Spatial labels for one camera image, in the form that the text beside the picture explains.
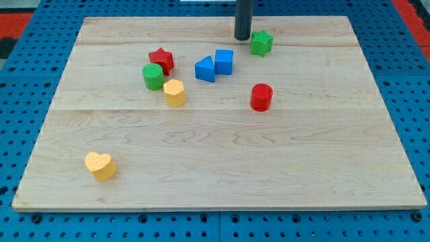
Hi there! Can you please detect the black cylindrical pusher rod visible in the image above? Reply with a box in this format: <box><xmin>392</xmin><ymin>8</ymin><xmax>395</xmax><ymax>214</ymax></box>
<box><xmin>234</xmin><ymin>0</ymin><xmax>253</xmax><ymax>41</ymax></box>

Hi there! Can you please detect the green star block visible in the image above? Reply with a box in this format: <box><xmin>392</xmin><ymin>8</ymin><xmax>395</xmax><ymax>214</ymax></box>
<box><xmin>251</xmin><ymin>30</ymin><xmax>273</xmax><ymax>57</ymax></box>

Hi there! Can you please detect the red star block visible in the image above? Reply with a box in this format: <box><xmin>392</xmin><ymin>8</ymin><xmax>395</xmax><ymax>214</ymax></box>
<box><xmin>148</xmin><ymin>48</ymin><xmax>174</xmax><ymax>76</ymax></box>

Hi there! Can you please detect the blue cube block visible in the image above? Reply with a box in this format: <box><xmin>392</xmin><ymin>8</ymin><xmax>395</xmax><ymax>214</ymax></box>
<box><xmin>214</xmin><ymin>49</ymin><xmax>233</xmax><ymax>75</ymax></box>

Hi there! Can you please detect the blue triangle block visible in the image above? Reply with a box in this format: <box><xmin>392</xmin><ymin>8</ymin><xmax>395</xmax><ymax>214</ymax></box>
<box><xmin>194</xmin><ymin>56</ymin><xmax>215</xmax><ymax>83</ymax></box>

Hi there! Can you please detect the red cylinder block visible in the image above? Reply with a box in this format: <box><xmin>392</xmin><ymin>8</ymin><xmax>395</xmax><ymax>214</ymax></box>
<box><xmin>250</xmin><ymin>83</ymin><xmax>273</xmax><ymax>112</ymax></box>

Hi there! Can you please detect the yellow hexagon block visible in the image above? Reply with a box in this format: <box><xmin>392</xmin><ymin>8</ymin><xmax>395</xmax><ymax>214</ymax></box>
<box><xmin>163</xmin><ymin>79</ymin><xmax>186</xmax><ymax>107</ymax></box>

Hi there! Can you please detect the green cylinder block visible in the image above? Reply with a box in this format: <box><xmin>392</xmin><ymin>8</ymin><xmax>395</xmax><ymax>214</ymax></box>
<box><xmin>142</xmin><ymin>63</ymin><xmax>164</xmax><ymax>91</ymax></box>

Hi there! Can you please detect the light wooden board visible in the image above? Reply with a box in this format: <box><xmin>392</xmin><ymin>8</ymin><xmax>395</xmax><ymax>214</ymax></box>
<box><xmin>12</xmin><ymin>16</ymin><xmax>427</xmax><ymax>212</ymax></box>

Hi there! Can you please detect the yellow heart block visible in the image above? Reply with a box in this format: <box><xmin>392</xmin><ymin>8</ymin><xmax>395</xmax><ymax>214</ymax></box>
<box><xmin>85</xmin><ymin>152</ymin><xmax>118</xmax><ymax>182</ymax></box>

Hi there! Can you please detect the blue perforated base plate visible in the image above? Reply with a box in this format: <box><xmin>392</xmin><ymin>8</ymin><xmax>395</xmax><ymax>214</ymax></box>
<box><xmin>1</xmin><ymin>0</ymin><xmax>429</xmax><ymax>241</ymax></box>

